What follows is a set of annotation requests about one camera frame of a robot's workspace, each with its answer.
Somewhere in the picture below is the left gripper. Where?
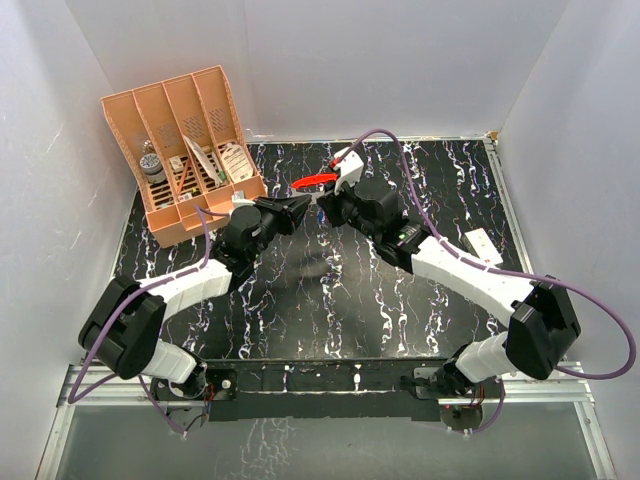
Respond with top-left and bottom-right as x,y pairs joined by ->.
248,196 -> 313,262

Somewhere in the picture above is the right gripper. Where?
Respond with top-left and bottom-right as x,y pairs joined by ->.
317,175 -> 380,243

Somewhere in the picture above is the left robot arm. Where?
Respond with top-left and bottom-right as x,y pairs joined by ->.
78,194 -> 312,399

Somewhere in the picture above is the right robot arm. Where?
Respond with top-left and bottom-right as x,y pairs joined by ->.
317,178 -> 581,397

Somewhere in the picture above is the white labelled packet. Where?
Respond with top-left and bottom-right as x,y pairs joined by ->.
221,142 -> 254,183

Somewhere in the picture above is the white paper card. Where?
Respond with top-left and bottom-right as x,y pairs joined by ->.
183,135 -> 225,187

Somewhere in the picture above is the orange pencil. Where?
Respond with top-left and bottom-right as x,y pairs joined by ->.
177,158 -> 191,197

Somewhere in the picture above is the small white box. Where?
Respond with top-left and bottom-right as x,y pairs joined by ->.
462,228 -> 503,267

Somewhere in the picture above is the pink desk organizer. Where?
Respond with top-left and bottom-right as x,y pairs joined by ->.
101,66 -> 266,248

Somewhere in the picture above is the grey round jar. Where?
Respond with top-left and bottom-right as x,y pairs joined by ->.
139,153 -> 166,184

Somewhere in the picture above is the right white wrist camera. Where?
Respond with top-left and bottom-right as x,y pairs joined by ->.
329,147 -> 364,195

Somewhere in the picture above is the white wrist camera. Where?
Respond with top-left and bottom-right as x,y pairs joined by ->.
231,190 -> 255,208
329,147 -> 364,195

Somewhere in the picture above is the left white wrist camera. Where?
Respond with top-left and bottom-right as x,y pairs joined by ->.
231,190 -> 255,208

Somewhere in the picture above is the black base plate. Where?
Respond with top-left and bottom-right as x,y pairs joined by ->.
149,359 -> 506,422

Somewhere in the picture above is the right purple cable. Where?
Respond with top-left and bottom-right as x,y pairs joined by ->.
344,128 -> 638,434

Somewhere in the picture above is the aluminium frame rail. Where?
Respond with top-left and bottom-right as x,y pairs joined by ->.
37,359 -> 617,479

